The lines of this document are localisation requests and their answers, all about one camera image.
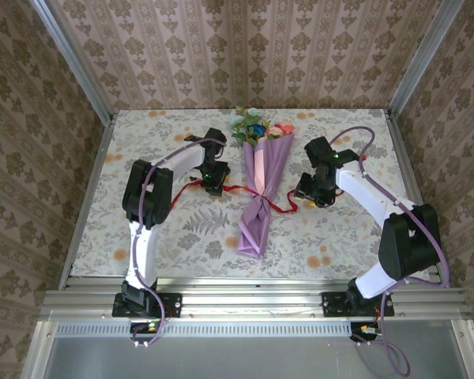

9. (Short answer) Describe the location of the red ribbon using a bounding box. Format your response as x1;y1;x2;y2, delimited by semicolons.
169;179;299;216

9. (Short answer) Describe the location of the purple and pink wrapping paper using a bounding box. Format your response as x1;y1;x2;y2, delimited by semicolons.
237;133;296;260

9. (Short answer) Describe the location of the peach fake flower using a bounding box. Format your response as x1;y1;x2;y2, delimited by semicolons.
260;125;285;143

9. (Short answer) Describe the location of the light blue fake flower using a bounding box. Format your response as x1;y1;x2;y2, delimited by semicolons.
229;105;264;145

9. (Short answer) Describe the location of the floral patterned table mat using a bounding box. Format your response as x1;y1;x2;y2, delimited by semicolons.
70;108;431;282

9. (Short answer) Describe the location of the small black controller board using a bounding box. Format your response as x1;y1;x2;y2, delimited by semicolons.
349;321;383;343
129;320;164;336

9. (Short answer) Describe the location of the grey metal panel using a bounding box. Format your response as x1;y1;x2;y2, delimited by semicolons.
43;320;469;379

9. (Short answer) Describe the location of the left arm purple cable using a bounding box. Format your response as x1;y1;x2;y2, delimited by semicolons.
132;136;228;349

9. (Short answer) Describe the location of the aluminium side rail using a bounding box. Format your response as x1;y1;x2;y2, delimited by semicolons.
383;110;452;287
58;114;116;291

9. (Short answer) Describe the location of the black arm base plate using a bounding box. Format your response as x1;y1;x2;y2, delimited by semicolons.
111;291;183;319
321;291;396;319

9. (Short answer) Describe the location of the aluminium front rail beam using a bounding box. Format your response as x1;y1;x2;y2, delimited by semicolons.
39;276;473;321

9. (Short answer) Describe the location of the slotted grey cable duct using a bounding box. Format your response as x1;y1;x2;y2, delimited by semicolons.
55;321;355;339

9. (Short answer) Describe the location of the aluminium corner post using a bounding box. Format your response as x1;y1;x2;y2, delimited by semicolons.
28;0;118;122
386;0;466;118

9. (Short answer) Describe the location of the aluminium lower frame leg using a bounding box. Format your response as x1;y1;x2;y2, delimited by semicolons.
452;318;474;379
21;320;58;379

